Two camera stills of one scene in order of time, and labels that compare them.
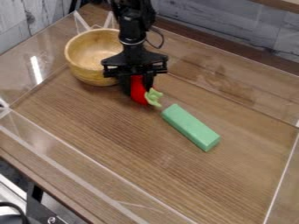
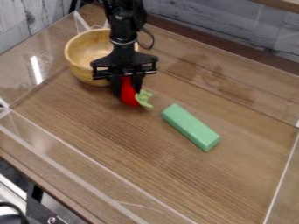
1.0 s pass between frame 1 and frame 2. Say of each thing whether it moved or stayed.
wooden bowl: stayed
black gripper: moved
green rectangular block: stayed
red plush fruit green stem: moved
